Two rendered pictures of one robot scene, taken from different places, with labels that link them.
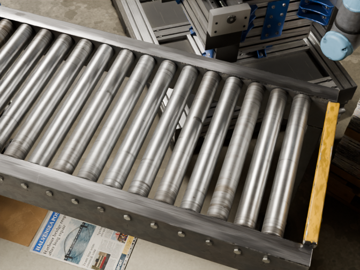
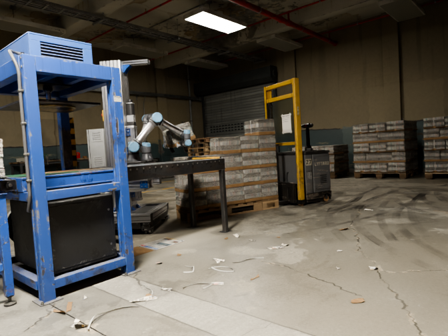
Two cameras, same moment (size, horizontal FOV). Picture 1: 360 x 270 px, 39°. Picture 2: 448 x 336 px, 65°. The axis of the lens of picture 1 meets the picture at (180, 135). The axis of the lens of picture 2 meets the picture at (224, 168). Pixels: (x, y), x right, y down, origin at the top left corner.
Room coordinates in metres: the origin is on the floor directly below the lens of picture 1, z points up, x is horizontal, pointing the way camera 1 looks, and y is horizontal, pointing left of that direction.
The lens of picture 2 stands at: (-1.25, 3.13, 0.89)
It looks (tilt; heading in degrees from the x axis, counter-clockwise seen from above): 3 degrees down; 297
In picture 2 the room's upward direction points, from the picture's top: 4 degrees counter-clockwise
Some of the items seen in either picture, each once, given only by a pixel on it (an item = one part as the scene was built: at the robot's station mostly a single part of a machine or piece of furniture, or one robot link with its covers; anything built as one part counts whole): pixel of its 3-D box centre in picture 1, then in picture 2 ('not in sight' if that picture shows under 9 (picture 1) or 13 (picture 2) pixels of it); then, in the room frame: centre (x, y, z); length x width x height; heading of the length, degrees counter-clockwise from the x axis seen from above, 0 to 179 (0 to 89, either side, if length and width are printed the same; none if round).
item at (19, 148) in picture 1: (52, 97); not in sight; (0.91, 0.35, 0.77); 0.47 x 0.05 x 0.05; 165
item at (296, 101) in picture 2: not in sight; (297, 139); (0.08, -1.95, 0.97); 0.09 x 0.09 x 1.75; 56
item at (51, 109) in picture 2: not in sight; (49, 107); (1.15, 1.27, 1.30); 0.55 x 0.55 x 0.03; 75
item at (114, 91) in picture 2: not in sight; (120, 171); (0.65, 1.09, 0.77); 0.09 x 0.09 x 1.55; 75
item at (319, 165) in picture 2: not in sight; (303, 175); (0.14, -2.44, 0.40); 0.69 x 0.55 x 0.80; 146
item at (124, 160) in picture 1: (142, 122); not in sight; (0.84, 0.10, 0.77); 0.47 x 0.05 x 0.05; 165
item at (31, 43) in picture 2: not in sight; (45, 61); (1.15, 1.27, 1.65); 0.60 x 0.45 x 0.20; 165
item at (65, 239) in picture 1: (89, 233); (161, 243); (0.90, 0.33, 0.00); 0.37 x 0.29 x 0.01; 75
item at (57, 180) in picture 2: not in sight; (55, 178); (1.15, 1.27, 0.75); 0.70 x 0.65 x 0.10; 75
